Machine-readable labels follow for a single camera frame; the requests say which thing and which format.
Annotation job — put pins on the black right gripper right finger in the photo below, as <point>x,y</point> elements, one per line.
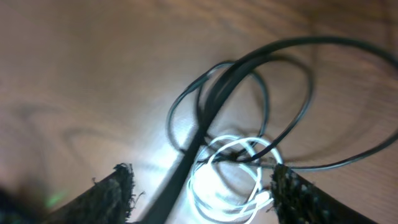
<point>297,201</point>

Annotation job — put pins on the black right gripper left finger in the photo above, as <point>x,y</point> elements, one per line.
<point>107,201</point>

